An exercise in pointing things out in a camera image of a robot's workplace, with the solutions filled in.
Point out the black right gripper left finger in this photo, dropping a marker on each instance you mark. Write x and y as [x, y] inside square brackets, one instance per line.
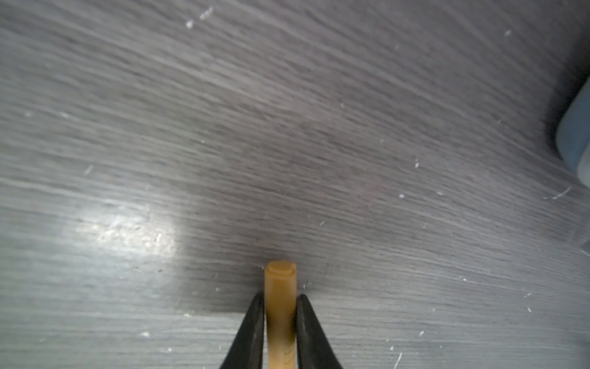
[246, 351]

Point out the brown pen cap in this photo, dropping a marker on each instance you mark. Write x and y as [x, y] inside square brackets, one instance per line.
[280, 293]

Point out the light blue pencil case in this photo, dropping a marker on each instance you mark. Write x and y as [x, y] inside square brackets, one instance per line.
[572, 135]

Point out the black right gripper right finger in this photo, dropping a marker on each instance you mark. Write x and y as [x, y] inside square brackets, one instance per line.
[313, 348]

